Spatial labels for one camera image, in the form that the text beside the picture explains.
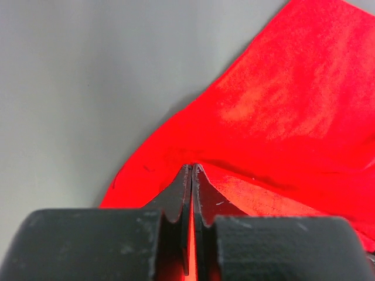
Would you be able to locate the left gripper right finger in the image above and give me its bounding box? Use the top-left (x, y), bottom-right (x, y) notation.
top-left (192, 163), bottom-right (250, 229)

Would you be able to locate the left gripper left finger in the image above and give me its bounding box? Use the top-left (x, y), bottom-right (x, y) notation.
top-left (144, 165), bottom-right (191, 224)

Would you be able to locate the red t shirt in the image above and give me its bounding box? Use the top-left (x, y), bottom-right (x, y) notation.
top-left (101, 1), bottom-right (374, 251)

